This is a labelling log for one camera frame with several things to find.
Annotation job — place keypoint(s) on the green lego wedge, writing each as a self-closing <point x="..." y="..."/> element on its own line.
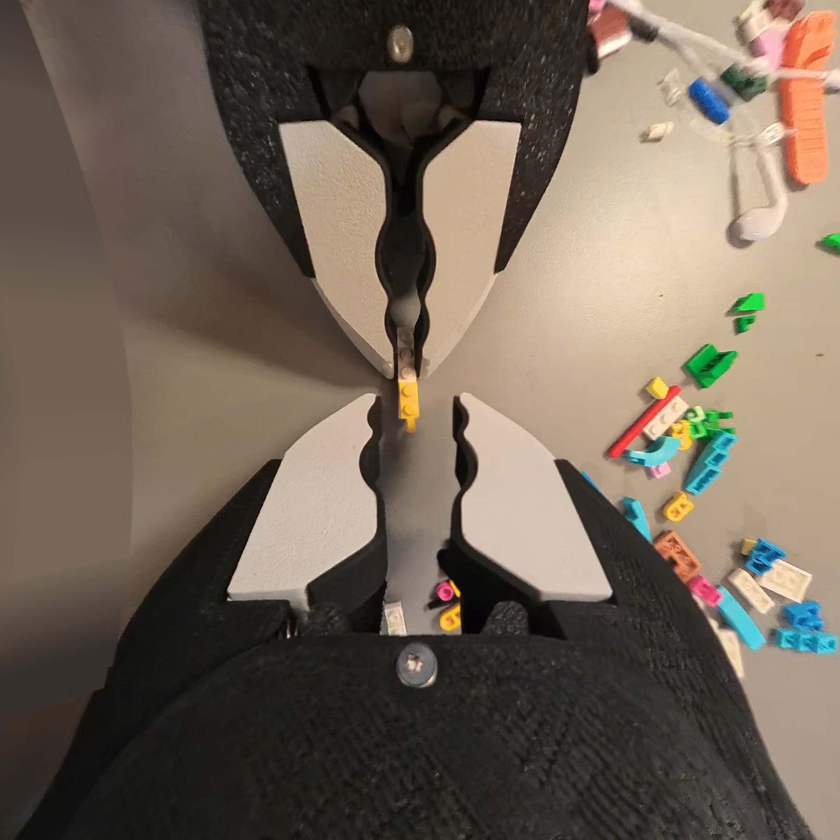
<point x="749" y="304"/>

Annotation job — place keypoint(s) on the pile of loose lego pieces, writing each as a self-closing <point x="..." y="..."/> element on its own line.
<point x="712" y="463"/>

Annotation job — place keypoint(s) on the yellow lego piece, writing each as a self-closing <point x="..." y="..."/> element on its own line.
<point x="451" y="620"/>

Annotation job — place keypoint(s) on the blue lego brick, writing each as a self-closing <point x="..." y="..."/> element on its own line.
<point x="709" y="102"/>

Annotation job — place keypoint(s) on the white lego plate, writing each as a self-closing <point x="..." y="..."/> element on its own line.
<point x="394" y="618"/>

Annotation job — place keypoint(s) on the white and yellow lego assembly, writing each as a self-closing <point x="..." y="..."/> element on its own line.
<point x="407" y="394"/>

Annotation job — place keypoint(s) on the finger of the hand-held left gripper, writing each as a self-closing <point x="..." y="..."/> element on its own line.
<point x="334" y="229"/>
<point x="469" y="216"/>

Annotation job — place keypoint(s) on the white earphones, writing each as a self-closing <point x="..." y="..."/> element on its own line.
<point x="761" y="220"/>

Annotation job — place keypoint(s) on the brown lego piece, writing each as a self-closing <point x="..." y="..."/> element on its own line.
<point x="607" y="29"/>

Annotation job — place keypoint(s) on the small white lego piece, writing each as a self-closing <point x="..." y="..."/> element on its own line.
<point x="657" y="131"/>

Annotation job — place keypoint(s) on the clear lego piece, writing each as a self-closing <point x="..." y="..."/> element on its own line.
<point x="672" y="86"/>

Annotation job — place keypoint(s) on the green lego bracket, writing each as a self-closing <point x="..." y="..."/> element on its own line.
<point x="707" y="366"/>

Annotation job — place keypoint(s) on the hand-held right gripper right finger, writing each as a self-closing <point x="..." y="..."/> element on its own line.
<point x="525" y="518"/>

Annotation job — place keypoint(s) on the long orange lego piece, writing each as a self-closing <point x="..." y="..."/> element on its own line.
<point x="806" y="111"/>

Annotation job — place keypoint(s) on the small green lego piece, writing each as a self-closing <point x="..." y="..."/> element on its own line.
<point x="743" y="323"/>

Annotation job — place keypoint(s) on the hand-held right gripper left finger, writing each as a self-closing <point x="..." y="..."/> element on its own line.
<point x="308" y="518"/>

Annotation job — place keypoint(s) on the dark green lego brick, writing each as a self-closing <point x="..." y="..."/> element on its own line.
<point x="745" y="82"/>

